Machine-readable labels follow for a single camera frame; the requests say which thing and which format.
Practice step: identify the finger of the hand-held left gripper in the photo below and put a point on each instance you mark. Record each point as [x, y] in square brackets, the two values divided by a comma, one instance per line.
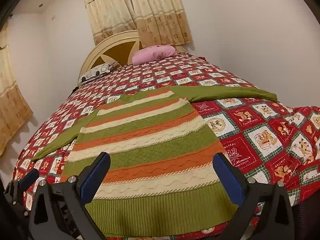
[29, 178]

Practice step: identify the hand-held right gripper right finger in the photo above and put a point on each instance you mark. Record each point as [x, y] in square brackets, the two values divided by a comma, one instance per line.
[228, 177]

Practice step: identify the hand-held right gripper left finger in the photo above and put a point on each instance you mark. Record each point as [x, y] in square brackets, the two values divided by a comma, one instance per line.
[93, 177]

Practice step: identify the striped green orange knit sweater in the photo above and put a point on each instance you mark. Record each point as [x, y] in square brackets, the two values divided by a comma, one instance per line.
[150, 140]

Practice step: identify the red checkered printed blanket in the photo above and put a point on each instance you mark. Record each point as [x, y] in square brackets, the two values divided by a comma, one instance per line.
[250, 130]

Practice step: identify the beige floral side curtain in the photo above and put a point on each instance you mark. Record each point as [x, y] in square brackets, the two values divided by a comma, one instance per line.
[11, 100]

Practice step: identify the dark cloth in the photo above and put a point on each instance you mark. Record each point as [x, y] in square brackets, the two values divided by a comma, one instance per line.
[308, 220]

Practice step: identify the white patterned pillow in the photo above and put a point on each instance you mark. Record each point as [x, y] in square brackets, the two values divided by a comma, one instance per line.
[97, 71]

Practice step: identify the cream wooden headboard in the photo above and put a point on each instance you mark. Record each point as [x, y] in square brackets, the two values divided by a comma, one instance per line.
[117, 46]

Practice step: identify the pink pillow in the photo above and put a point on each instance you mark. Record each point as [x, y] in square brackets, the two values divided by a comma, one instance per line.
[152, 53]

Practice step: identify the beige floral window curtain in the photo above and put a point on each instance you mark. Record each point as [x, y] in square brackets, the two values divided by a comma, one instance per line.
[107, 12]
[162, 15]

